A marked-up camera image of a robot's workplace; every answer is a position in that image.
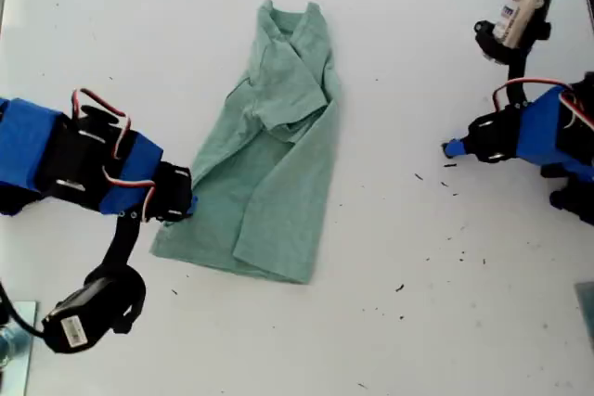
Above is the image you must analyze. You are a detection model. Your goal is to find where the green t-shirt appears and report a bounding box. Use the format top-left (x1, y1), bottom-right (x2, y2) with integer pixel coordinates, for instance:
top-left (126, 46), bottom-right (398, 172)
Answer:
top-left (148, 0), bottom-right (344, 286)

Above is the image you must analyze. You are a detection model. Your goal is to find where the arm red white wire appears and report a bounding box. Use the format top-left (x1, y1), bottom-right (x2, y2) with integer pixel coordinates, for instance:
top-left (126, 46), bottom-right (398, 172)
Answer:
top-left (70, 87), bottom-right (133, 160)
top-left (559, 88), bottom-right (594, 131)
top-left (491, 77), bottom-right (573, 112)
top-left (102, 167), bottom-right (158, 224)

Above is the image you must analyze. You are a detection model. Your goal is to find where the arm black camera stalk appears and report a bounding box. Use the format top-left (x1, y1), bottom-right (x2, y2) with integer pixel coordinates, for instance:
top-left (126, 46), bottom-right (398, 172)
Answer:
top-left (99, 211), bottom-right (143, 276)
top-left (504, 55), bottom-right (534, 112)

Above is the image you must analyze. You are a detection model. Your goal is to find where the arm camera box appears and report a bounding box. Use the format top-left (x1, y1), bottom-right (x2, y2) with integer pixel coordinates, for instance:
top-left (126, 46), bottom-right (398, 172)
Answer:
top-left (473, 0), bottom-right (555, 66)
top-left (41, 264), bottom-right (148, 355)

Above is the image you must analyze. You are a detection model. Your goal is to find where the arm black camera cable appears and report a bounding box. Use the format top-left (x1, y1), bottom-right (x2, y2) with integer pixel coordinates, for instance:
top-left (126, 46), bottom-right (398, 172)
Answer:
top-left (0, 280), bottom-right (47, 338)

